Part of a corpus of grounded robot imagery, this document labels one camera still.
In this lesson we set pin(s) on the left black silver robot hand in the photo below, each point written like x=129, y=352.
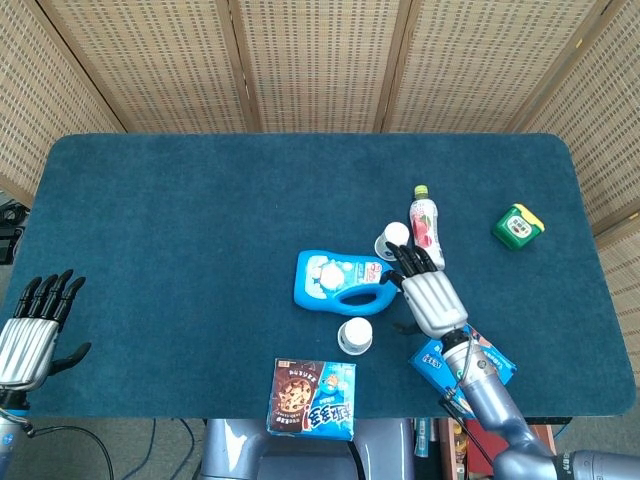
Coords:
x=25, y=350

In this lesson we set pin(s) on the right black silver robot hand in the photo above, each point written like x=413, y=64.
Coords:
x=432, y=300

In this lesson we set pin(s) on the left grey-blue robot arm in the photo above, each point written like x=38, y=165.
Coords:
x=7, y=445

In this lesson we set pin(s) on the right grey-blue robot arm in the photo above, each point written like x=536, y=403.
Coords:
x=490, y=400

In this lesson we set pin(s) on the pink juice bottle green cap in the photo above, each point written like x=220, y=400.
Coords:
x=426, y=225

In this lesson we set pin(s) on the black electronic equipment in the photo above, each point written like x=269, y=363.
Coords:
x=10, y=245

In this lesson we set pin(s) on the green box yellow lid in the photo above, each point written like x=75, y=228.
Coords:
x=515, y=230

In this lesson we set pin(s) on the blue pump detergent bottle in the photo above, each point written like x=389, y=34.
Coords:
x=320, y=295

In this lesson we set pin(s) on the red cardboard box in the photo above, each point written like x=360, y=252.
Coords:
x=481, y=452

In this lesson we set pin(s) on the brown and blue cookie box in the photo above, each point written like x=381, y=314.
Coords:
x=295, y=395

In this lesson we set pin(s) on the orange brown storage crate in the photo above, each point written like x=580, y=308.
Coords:
x=542, y=436

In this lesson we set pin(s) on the dark blue carpet mat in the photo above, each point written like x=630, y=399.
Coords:
x=200, y=250

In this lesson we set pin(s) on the grey-blue robot torso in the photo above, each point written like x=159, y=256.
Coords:
x=235, y=450

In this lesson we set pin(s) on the woven rattan folding screen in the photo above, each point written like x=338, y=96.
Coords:
x=320, y=60

